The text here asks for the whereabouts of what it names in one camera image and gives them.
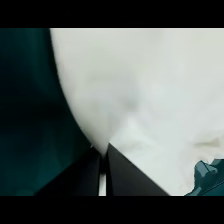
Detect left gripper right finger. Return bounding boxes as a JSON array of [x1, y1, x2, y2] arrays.
[[105, 142, 170, 197]]

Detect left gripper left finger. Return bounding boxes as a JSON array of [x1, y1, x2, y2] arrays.
[[34, 145, 102, 197]]

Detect white garment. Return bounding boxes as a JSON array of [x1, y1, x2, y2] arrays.
[[49, 28, 224, 197]]

